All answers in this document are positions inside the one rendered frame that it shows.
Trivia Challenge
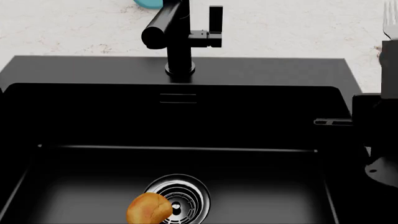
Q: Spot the blue round object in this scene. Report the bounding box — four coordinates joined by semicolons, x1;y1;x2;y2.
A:
132;0;164;9

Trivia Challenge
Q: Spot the silver fork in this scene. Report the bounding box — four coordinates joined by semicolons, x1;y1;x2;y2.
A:
382;0;398;40

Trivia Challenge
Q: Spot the black faucet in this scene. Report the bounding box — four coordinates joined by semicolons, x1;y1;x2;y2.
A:
141;0;197;77

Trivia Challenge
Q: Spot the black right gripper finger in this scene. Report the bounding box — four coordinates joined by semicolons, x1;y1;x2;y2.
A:
313;118;354;127

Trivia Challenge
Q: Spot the black faucet lever handle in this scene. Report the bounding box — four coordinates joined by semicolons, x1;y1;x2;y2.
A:
188;4;224;49

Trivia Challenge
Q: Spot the black kitchen sink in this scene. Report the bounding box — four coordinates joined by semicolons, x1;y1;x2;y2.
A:
0;55;371;224

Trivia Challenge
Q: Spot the golden bread bun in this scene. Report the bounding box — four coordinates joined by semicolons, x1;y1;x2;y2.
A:
126;192;174;224

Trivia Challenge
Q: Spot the chrome sink drain strainer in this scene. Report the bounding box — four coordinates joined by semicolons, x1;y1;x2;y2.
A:
143;174;211;224

